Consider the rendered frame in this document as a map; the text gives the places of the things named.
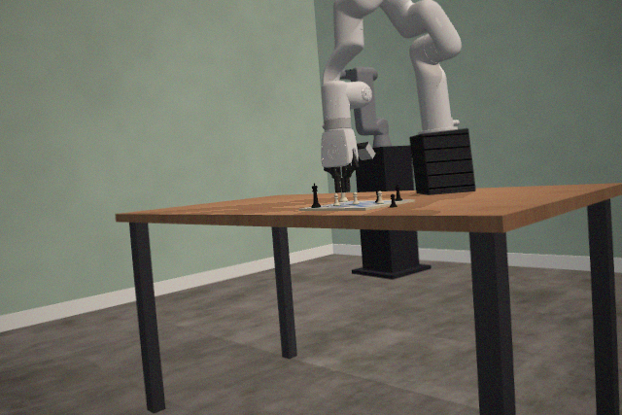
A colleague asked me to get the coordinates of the blue and cream chessboard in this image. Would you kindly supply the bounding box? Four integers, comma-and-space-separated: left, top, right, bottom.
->
298, 199, 415, 211

